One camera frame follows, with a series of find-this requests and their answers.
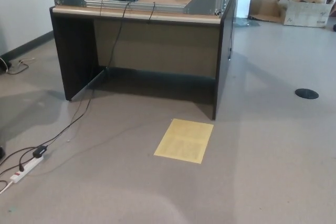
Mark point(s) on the yellow paper sheet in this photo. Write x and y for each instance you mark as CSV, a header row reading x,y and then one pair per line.
x,y
183,140

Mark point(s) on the dark brown office desk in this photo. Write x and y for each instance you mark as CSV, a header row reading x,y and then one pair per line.
x,y
157,45

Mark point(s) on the clear plastic sheet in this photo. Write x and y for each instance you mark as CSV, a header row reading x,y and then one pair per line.
x,y
246,22

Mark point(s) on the brown cardboard box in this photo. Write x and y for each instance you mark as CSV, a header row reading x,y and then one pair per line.
x,y
267,9

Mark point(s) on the black power adapter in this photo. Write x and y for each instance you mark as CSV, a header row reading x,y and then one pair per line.
x,y
40,150

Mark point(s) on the round black floor cover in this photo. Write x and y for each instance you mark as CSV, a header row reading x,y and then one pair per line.
x,y
306,93

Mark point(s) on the white power strip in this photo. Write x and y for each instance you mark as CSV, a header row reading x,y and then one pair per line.
x,y
26,167

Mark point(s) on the white cardboard box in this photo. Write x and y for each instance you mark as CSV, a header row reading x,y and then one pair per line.
x,y
307,12

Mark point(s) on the black floor device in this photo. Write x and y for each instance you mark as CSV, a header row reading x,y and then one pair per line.
x,y
6,65

